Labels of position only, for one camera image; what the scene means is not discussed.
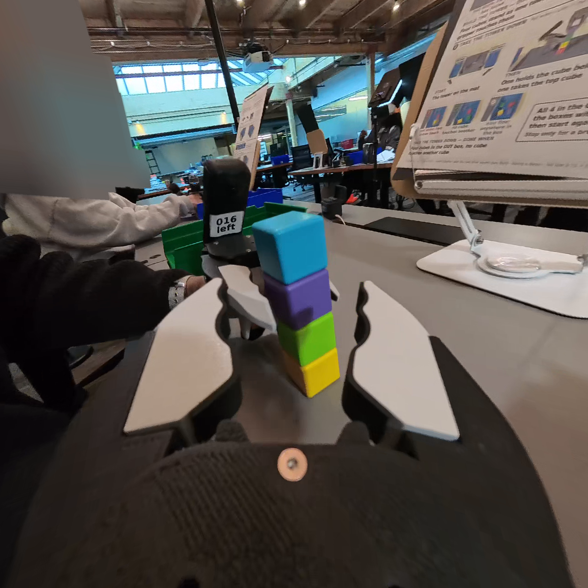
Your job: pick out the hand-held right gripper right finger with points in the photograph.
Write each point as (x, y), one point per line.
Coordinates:
(399, 372)

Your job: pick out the white ceiling projector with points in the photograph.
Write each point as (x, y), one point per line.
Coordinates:
(257, 59)

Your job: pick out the purple cube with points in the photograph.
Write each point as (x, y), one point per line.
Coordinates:
(298, 298)

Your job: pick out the black office chair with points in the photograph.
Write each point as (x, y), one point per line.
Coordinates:
(301, 158)

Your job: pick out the black pillar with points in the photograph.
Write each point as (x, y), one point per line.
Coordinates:
(220, 55)

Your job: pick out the person's black clothing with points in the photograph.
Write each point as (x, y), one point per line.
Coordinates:
(27, 459)

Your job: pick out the blue cube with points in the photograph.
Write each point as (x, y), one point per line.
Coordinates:
(289, 248)

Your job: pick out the wooden table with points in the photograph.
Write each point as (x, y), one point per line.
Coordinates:
(340, 169)

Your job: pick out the green plastic bin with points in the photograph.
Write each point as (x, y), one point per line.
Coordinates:
(183, 248)

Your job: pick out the black electronic device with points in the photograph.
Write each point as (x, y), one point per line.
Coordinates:
(331, 206)

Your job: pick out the blue plastic bin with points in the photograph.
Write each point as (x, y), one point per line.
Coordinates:
(266, 197)
(356, 158)
(280, 160)

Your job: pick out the person's left hand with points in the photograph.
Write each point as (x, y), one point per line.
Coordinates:
(195, 282)

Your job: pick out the silver wristwatch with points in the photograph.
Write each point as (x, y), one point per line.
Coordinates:
(177, 291)

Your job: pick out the lime green cube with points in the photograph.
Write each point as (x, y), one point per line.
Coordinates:
(307, 340)

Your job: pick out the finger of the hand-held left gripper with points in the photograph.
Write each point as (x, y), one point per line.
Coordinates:
(250, 294)
(334, 291)

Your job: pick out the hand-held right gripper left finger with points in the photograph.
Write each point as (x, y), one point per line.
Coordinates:
(183, 367)

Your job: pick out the yellow cube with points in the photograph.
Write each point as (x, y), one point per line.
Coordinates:
(321, 372)

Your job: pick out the person's left forearm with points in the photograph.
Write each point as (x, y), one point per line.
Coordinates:
(92, 294)

